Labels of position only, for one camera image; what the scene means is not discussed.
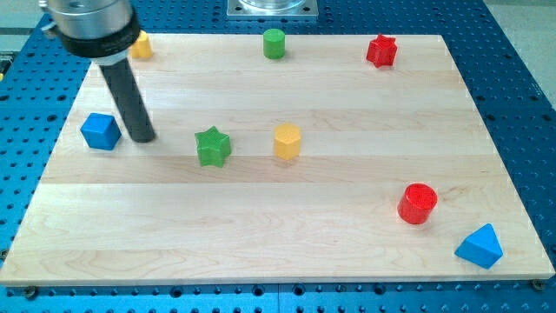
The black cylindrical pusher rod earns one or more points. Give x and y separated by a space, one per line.
123 87

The red cylinder block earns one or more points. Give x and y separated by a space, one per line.
417 203

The red star block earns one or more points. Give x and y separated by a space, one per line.
382 51

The green cylinder block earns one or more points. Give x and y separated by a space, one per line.
274 43

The light wooden board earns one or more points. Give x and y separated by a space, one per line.
149 213

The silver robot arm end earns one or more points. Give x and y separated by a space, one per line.
100 30

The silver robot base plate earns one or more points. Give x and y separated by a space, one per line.
272 8

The green star block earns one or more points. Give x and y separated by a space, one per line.
212 147

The yellow hexagon block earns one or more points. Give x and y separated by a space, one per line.
287 141

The yellow block behind arm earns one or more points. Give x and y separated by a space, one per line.
141 48

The blue cube block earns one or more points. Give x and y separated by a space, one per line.
100 131

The blue perforated metal table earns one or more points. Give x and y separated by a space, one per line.
44 79

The blue triangular prism block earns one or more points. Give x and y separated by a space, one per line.
482 247

